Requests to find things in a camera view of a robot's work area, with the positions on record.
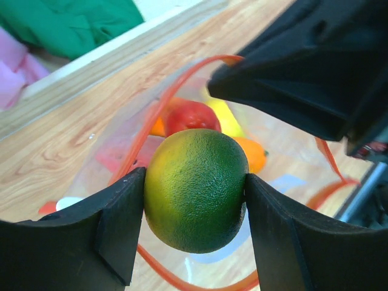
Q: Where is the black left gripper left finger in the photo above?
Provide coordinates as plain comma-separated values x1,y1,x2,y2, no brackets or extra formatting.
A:
1,167,146,290

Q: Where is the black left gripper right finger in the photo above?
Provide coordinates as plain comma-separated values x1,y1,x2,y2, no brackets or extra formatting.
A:
245,174,387,291

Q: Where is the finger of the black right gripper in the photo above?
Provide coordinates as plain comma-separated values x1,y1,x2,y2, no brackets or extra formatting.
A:
207,1,387,155

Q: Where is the clear zip top bag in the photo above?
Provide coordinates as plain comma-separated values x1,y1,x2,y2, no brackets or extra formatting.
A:
38,54,361,291

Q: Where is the orange fruit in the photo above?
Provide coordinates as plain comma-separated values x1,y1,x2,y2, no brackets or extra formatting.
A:
149,117,166,138

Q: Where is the wooden clothes rack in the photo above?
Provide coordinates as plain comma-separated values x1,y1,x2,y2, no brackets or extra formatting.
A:
0,0,298,143

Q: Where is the pink shirt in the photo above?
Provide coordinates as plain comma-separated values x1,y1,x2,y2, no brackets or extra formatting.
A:
1,28,49,112

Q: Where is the green cloth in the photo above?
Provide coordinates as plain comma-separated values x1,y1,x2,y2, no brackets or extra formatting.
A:
1,0,144,60

